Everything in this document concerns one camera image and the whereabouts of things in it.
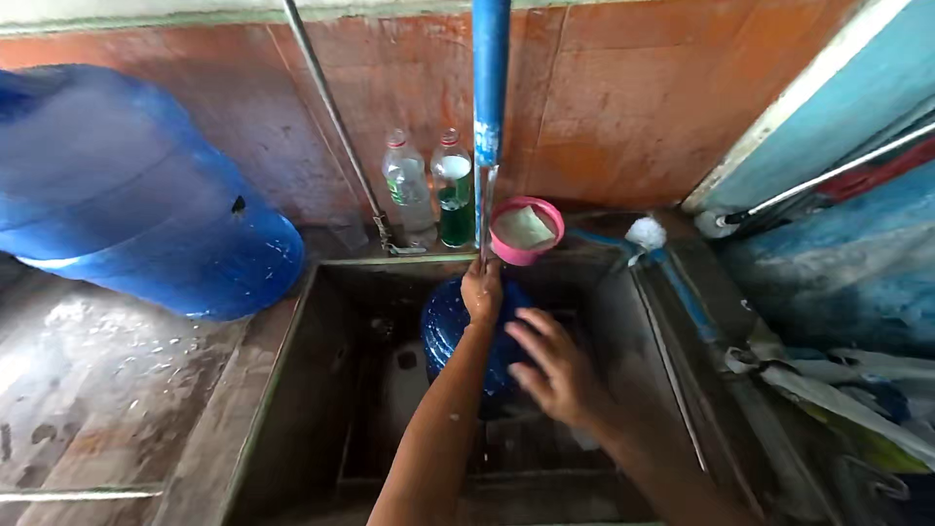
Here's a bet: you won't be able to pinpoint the person's right hand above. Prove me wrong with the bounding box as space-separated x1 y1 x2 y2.
505 307 613 429

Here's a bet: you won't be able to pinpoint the person's left hand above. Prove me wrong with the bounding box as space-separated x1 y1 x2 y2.
460 257 504 327

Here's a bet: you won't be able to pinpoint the clear plastic tube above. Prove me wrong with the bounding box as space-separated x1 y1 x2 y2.
478 165 499 274

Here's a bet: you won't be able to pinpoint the person's right forearm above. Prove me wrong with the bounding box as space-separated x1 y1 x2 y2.
588 391 761 526

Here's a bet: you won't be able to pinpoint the person's left forearm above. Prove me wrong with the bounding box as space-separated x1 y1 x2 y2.
367 320 496 526

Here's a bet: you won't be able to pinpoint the pink plastic bowl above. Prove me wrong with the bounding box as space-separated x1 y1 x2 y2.
489 196 565 266

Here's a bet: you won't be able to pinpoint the pale square sponge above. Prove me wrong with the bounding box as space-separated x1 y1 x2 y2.
498 205 558 251

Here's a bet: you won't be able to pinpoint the bottle with green liquid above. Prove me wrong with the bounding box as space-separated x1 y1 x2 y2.
431 129 474 248

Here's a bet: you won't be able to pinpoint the round blue water container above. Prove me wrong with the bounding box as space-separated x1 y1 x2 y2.
421 275 542 419

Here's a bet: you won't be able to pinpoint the clear bottle, green label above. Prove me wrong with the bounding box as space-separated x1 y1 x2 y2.
382 129 438 248

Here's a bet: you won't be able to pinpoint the white mesh scrubber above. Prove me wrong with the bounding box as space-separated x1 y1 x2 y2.
625 217 667 267

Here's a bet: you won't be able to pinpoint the thick blue pipe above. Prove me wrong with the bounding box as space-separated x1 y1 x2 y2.
472 0 512 168

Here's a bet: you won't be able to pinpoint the dark stone sink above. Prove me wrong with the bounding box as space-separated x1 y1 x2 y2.
221 252 731 526

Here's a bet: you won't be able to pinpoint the thin metal rod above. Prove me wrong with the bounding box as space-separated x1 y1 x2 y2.
283 0 428 256

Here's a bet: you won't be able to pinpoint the white plastic bags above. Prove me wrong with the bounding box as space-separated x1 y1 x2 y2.
725 346 935 472

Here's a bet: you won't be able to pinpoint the white metal pole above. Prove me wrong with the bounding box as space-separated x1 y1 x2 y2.
717 121 935 227

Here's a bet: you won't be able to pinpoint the large blue plastic barrel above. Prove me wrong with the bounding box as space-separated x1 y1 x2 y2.
0 63 305 321

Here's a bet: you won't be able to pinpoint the dark red cloth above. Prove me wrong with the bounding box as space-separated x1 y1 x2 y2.
817 139 935 204

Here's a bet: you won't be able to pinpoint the blue hose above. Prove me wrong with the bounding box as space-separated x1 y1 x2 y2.
564 227 718 343

